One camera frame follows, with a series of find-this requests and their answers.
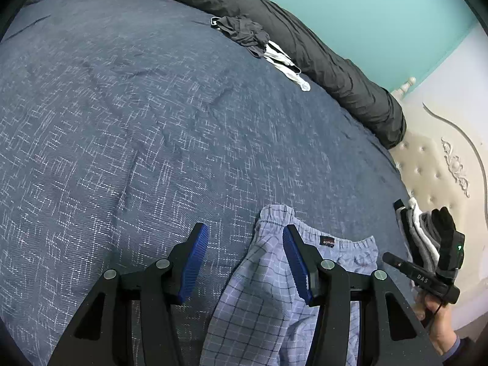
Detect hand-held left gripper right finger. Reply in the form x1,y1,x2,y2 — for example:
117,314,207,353
283,224,443,366

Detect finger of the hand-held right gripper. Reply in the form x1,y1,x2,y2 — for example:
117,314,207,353
383,251,415,280

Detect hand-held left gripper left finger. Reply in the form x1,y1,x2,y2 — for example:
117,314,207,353
48,222,210,366

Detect blue plaid shorts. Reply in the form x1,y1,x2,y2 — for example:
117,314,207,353
201,204,379,366

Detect person's right forearm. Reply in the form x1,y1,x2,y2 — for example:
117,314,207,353
442,335,475,366

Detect stack of folded clothes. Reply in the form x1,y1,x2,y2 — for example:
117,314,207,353
394,198,457,277

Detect person's right hand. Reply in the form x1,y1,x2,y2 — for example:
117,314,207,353
415,298,458,355

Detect cream tufted headboard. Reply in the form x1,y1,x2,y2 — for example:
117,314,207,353
388,76,488,332

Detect bed with blue sheet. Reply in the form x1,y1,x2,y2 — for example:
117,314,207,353
0,0,422,366

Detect white garment with black trim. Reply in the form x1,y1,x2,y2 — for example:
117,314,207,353
262,41,312,92

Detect rolled dark grey duvet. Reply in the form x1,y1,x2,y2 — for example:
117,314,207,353
116,0,407,150

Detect dark grey garment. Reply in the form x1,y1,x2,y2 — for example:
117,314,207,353
210,15,272,59

